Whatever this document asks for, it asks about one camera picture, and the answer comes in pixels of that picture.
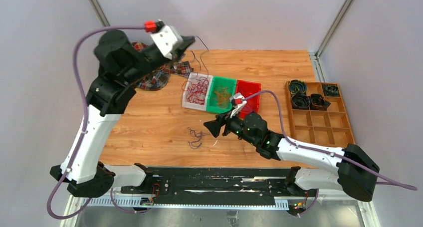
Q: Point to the white plastic bin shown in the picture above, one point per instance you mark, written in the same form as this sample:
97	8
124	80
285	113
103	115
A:
196	90

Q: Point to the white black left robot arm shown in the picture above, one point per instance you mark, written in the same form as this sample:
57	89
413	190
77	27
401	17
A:
121	68

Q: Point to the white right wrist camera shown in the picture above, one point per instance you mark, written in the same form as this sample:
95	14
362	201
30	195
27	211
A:
238	102

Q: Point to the green plastic bin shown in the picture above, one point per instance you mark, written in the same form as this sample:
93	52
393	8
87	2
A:
221	90

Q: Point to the wooden compartment tray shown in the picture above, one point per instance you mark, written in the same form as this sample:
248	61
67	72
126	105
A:
317	114

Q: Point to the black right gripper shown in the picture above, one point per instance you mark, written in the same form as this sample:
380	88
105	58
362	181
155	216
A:
214	126

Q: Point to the plaid cloth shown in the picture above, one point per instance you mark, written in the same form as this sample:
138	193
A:
160	78

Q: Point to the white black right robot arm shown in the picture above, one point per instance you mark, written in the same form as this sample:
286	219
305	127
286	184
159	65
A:
347	169

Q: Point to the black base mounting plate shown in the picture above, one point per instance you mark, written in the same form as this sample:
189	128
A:
212	186

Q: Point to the right aluminium corner post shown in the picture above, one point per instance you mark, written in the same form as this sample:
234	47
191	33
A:
334	27

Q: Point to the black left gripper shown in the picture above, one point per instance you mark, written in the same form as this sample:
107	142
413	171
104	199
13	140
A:
187	41

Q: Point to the aluminium frame rail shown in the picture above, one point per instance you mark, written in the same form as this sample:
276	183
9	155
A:
140	202

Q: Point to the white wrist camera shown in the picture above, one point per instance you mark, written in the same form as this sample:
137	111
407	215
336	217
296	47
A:
238	102
167	40

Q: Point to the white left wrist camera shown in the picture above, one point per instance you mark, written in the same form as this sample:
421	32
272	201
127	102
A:
167	40

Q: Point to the red plastic bin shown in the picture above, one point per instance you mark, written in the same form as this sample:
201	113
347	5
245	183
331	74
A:
247	88

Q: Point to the left aluminium corner post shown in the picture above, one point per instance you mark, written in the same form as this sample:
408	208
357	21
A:
98	10

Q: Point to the aluminium corner post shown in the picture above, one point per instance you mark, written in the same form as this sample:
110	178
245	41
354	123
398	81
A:
334	27
98	10

